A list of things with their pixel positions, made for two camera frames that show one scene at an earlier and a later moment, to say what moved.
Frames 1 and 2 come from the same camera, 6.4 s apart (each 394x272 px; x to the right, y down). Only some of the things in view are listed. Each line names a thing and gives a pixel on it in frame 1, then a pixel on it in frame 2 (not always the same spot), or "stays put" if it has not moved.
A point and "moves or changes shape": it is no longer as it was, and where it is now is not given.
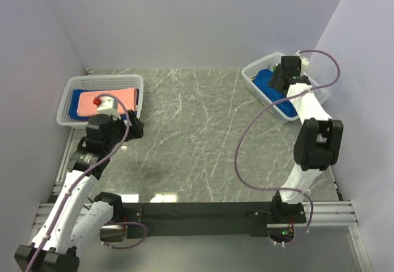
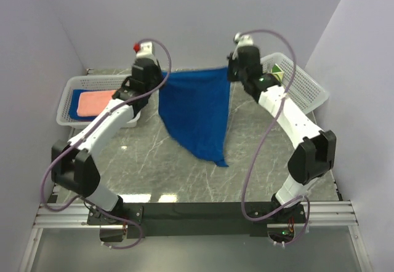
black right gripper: x=274 y=80 → x=232 y=61
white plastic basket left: x=95 y=81 stays put
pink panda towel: x=86 y=106 stays put
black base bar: x=211 y=219 stays put
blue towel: x=261 y=80 moves or changes shape
